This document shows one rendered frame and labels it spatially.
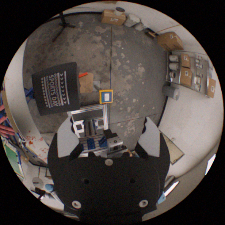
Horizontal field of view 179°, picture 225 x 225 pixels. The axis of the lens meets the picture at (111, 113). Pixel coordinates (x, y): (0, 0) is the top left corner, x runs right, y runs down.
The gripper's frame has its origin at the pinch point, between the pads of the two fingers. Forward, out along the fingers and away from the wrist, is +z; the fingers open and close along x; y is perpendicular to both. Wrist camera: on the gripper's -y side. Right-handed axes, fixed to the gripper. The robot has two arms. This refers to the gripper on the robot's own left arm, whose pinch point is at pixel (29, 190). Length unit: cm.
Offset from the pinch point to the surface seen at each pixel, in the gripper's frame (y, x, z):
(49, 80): 60, 96, -21
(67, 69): 59, 108, -36
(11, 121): 32, 63, 3
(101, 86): 154, 110, -93
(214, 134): -116, 130, -366
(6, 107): 31, 74, 7
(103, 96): 59, 93, -75
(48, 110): 64, 68, -24
